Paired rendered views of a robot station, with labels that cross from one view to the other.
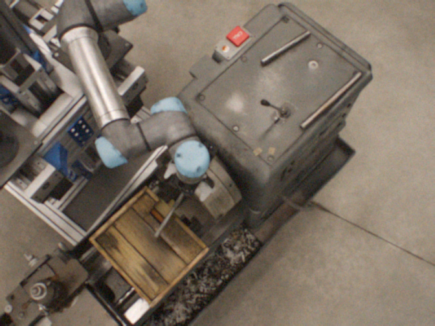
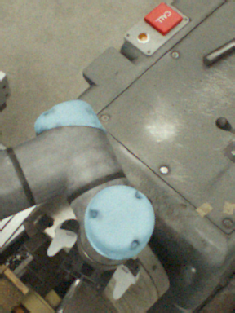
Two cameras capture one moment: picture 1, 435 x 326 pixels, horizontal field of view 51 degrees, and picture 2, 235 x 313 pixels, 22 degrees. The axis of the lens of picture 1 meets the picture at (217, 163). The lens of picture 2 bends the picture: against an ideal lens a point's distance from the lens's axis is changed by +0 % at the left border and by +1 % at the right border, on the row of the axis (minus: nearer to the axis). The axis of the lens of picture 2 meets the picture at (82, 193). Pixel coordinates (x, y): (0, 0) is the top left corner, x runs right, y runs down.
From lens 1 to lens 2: 37 cm
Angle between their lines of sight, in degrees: 3
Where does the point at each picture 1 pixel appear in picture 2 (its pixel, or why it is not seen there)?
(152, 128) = (40, 160)
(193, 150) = (123, 204)
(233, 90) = (158, 105)
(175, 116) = (86, 136)
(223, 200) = (140, 294)
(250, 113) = (189, 144)
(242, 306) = not seen: outside the picture
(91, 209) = not seen: outside the picture
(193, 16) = (69, 12)
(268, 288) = not seen: outside the picture
